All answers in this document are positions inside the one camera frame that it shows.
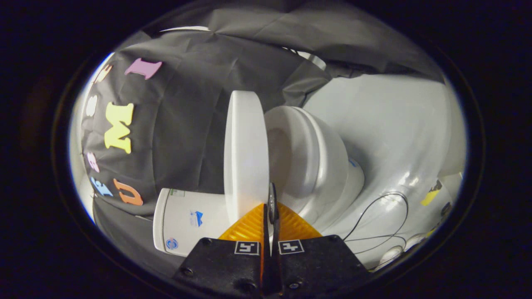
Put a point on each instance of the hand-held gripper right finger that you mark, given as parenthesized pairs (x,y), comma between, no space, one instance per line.
(316,261)

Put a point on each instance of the yellow floor sticker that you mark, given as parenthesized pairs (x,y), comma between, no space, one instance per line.
(430,194)

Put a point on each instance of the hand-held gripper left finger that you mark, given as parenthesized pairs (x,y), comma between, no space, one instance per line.
(224,265)

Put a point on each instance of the white toilet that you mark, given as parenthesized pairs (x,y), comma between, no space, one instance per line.
(320,166)

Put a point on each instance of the black backdrop cloth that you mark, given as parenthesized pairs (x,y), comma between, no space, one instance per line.
(187,124)

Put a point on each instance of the white toilet lid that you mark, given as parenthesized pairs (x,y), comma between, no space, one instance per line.
(246,158)

